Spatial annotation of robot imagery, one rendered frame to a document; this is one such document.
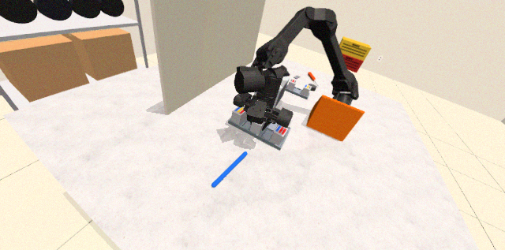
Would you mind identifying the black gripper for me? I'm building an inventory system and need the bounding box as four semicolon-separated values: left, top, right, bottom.
233;90;294;131

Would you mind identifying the blue rod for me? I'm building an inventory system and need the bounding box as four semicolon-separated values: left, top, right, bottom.
211;151;248;187

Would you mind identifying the grey flat panel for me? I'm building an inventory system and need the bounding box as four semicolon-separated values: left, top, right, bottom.
150;0;266;115

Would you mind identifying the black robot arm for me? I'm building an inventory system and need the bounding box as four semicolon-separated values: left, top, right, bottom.
234;7;359;124

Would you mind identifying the orange rounded rod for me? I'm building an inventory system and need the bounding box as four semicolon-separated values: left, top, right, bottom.
308;72;319;87

